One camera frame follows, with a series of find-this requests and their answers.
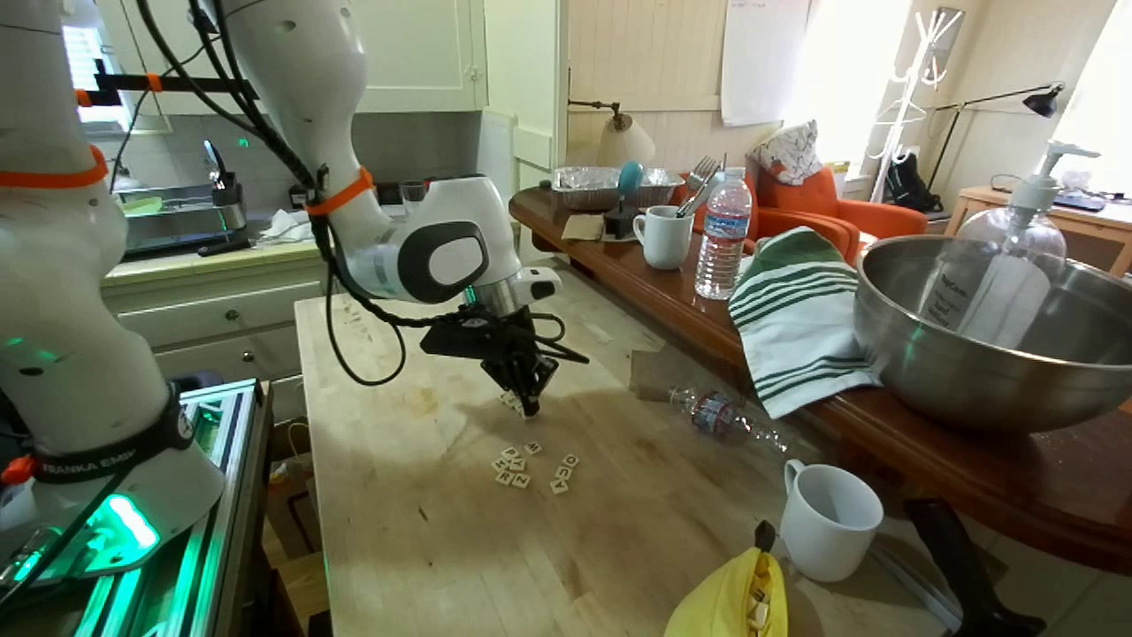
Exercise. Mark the teal plastic scoop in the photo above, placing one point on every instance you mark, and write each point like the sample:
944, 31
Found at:
632, 177

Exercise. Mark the green striped white towel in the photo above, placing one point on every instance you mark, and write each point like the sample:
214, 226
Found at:
801, 319

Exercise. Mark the orange armchair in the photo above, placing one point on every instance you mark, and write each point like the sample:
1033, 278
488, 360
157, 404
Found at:
870, 216

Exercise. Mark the black tall grinder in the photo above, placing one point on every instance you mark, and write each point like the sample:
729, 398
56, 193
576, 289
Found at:
229, 201

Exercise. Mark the cream letter tile R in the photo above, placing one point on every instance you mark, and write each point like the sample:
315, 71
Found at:
507, 478

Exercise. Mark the patterned cushion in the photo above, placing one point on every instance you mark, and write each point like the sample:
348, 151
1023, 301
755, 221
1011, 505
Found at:
790, 153

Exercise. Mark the white drawer cabinet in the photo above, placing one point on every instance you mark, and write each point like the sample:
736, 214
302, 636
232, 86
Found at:
214, 319

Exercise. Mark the cream letter tile P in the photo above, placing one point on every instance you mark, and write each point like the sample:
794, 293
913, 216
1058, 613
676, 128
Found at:
515, 459

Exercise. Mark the white mug holding utensils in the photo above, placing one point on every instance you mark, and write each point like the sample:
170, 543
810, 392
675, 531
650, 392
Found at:
663, 241

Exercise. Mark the yellow banana-shaped dish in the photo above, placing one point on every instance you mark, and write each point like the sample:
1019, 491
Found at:
709, 607

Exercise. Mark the beige shade table lamp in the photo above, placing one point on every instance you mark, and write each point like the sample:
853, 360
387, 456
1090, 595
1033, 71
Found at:
624, 144

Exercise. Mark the white crumpled cloth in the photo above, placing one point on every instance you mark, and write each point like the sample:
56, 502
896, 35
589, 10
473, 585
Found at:
288, 229

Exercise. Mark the metal robot cart frame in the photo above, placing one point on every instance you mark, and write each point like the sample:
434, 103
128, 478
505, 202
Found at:
198, 555

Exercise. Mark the light wooden desk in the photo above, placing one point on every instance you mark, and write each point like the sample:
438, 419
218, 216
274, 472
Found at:
1098, 232

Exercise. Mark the cream letter tile Z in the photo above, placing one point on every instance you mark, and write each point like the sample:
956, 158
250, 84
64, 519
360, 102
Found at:
520, 484

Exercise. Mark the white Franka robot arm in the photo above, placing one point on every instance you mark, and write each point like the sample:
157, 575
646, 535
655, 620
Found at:
71, 294

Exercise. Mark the black mount rod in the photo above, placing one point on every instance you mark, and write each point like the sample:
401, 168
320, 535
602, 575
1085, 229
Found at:
119, 84

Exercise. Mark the black bag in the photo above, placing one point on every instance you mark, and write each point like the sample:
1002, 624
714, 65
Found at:
910, 186

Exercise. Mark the cream letter tile H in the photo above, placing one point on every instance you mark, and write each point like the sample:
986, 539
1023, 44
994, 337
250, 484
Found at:
501, 467

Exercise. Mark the black rectangular block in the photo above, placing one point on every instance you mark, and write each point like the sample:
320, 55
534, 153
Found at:
622, 221

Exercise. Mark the clear pump soap bottle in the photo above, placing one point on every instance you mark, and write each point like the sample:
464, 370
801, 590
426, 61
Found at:
1002, 285

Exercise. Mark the white wall poster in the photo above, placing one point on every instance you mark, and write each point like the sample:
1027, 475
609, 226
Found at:
764, 57

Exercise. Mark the cream letter tile A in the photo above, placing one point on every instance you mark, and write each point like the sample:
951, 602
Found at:
557, 488

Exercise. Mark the black desk lamp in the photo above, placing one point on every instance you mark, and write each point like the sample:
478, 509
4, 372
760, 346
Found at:
1046, 102

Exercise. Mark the silver metal spoon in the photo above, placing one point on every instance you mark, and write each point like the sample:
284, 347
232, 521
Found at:
696, 201

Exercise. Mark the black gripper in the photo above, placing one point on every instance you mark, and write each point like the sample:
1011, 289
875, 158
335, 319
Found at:
515, 347

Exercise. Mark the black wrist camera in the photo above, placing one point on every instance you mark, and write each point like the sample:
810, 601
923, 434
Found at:
453, 335

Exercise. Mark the cream letter tile Y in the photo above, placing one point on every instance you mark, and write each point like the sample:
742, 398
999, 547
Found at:
520, 467

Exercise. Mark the steel mixing bowl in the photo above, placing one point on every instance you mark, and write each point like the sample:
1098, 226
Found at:
978, 377

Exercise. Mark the crushed clear plastic bottle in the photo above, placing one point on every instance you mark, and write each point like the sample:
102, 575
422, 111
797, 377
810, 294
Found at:
714, 417

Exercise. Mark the white coat rack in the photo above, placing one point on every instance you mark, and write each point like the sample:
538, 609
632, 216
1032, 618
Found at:
906, 111

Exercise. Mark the brown cardboard sheet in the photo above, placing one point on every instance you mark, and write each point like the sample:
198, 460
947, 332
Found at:
580, 229

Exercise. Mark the brown wooden counter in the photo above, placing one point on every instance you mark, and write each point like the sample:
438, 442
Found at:
1038, 484

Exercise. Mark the white empty mug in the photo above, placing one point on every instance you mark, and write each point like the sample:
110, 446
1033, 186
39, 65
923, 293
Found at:
827, 543

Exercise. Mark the grey dish rack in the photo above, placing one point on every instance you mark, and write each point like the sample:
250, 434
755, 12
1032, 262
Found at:
165, 216

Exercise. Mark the clear plastic water bottle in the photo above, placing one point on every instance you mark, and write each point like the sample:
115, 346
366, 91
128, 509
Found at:
722, 235

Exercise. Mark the large aluminium foil tray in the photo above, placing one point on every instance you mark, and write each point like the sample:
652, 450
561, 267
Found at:
589, 182

